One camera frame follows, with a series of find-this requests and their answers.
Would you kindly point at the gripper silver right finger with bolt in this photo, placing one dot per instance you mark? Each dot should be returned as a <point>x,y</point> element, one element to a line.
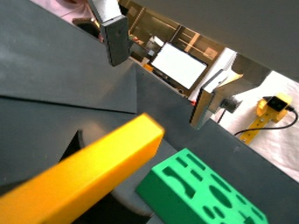
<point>238,77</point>

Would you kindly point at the green shape-sorter board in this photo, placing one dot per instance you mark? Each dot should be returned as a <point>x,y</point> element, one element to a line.
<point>189,194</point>

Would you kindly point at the yellow camera mount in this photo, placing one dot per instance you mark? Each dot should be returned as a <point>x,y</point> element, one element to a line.
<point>271,110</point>

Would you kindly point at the black curved fixture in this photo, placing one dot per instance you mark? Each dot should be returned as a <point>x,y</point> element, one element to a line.
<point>100,204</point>

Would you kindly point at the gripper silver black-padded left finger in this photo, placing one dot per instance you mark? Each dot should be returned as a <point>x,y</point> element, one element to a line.
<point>114,29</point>

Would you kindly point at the yellow rectangular block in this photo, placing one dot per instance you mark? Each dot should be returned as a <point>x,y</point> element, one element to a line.
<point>86,175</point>

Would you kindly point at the computer monitor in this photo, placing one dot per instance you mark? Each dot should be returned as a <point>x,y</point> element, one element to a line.
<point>179,65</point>

